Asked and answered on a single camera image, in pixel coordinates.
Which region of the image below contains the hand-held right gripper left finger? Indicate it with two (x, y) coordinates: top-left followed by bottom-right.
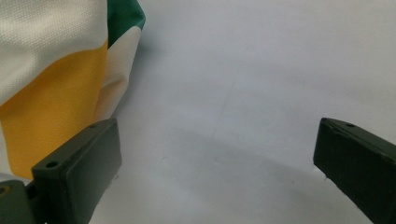
(31, 117), (123, 224)

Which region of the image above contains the white green orange tote bag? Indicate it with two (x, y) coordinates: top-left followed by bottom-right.
(0, 0), (147, 182)

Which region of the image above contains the pale blue table mat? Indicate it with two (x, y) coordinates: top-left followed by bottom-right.
(90, 0), (396, 224)

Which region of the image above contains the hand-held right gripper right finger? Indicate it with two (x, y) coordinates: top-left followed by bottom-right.
(313, 117), (396, 224)

